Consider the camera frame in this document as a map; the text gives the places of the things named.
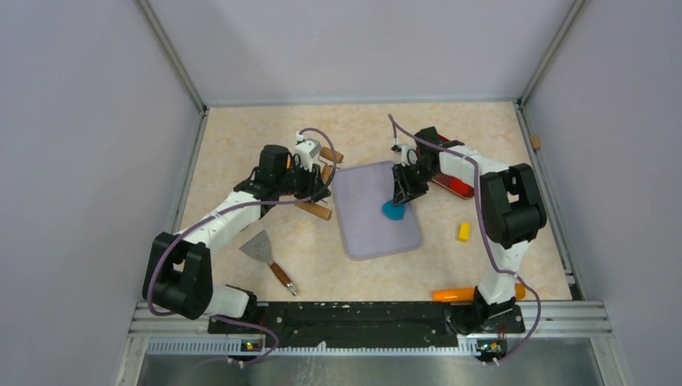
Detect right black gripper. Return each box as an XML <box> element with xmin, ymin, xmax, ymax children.
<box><xmin>392</xmin><ymin>161</ymin><xmax>439</xmax><ymax>207</ymax></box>

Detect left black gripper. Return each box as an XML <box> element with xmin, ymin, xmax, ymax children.
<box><xmin>276</xmin><ymin>158</ymin><xmax>331</xmax><ymax>203</ymax></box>

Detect blue dough piece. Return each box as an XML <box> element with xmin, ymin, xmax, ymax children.
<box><xmin>381</xmin><ymin>200</ymin><xmax>406</xmax><ymax>221</ymax></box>

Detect wooden rolling pin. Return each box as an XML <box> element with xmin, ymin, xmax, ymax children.
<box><xmin>293</xmin><ymin>146</ymin><xmax>344</xmax><ymax>221</ymax></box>

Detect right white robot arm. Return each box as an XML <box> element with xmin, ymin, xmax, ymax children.
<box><xmin>392</xmin><ymin>127</ymin><xmax>547</xmax><ymax>331</ymax></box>

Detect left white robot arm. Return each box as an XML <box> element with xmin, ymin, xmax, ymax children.
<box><xmin>142</xmin><ymin>139</ymin><xmax>342</xmax><ymax>333</ymax></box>

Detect red dough disc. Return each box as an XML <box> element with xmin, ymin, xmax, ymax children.
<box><xmin>449</xmin><ymin>178</ymin><xmax>475</xmax><ymax>198</ymax></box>

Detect lavender plastic tray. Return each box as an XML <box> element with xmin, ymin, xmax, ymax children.
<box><xmin>331</xmin><ymin>161</ymin><xmax>422</xmax><ymax>261</ymax></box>

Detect red plate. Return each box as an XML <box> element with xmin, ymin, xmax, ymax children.
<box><xmin>431</xmin><ymin>174</ymin><xmax>475</xmax><ymax>199</ymax></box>

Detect yellow block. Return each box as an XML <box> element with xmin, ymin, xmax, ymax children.
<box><xmin>457</xmin><ymin>222</ymin><xmax>470</xmax><ymax>242</ymax></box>

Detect orange carrot toy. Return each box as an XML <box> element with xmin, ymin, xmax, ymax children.
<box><xmin>431</xmin><ymin>284</ymin><xmax>527</xmax><ymax>302</ymax></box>

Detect small wooden block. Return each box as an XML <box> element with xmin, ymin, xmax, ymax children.
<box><xmin>529</xmin><ymin>135</ymin><xmax>542</xmax><ymax>151</ymax></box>

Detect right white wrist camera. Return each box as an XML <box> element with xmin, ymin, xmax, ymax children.
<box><xmin>391</xmin><ymin>142</ymin><xmax>419</xmax><ymax>166</ymax></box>

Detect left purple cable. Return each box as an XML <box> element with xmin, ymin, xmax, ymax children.
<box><xmin>146</xmin><ymin>127</ymin><xmax>338</xmax><ymax>367</ymax></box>

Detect purple cable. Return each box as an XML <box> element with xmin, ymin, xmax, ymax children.
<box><xmin>146</xmin><ymin>127</ymin><xmax>338</xmax><ymax>367</ymax></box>
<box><xmin>388</xmin><ymin>113</ymin><xmax>542</xmax><ymax>363</ymax></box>

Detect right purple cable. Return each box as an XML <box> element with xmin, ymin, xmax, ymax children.
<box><xmin>388</xmin><ymin>113</ymin><xmax>542</xmax><ymax>363</ymax></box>

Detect metal scraper wooden handle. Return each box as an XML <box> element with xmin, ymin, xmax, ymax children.
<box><xmin>240</xmin><ymin>230</ymin><xmax>298</xmax><ymax>297</ymax></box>

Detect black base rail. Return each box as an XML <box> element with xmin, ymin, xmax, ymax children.
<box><xmin>207</xmin><ymin>301</ymin><xmax>526</xmax><ymax>350</ymax></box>

